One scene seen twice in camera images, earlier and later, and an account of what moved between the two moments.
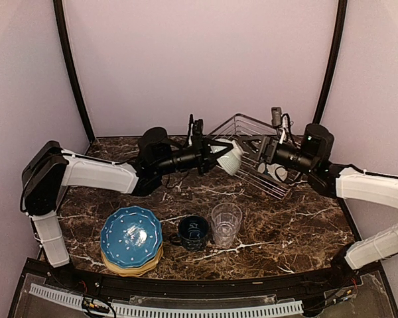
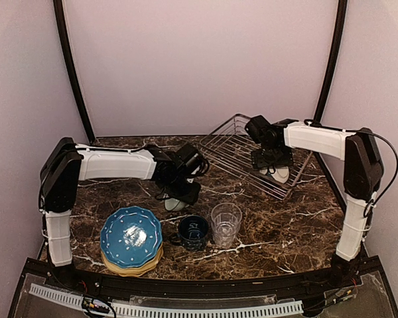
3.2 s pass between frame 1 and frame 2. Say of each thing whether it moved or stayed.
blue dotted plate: stayed
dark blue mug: stayed
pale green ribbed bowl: moved
